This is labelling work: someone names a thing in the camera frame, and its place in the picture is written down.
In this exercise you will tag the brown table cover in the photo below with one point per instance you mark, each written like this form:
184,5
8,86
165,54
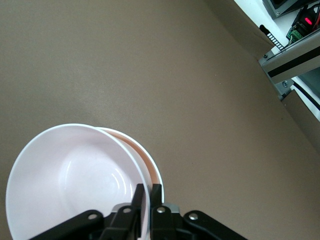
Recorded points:
125,62

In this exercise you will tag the black white striped strip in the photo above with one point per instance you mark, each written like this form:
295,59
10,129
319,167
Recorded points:
268,33

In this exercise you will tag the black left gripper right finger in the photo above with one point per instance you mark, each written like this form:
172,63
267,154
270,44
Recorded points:
162,225

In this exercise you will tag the aluminium frame rail with bracket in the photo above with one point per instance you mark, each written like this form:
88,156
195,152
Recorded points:
292,65

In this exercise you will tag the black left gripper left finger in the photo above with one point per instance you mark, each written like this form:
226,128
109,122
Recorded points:
125,220

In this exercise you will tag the white bowl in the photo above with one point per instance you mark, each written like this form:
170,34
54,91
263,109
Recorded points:
151,168

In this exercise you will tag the black device with red light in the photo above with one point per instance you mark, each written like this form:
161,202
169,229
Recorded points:
306,21

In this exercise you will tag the pale pink bowl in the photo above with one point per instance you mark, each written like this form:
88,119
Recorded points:
75,175

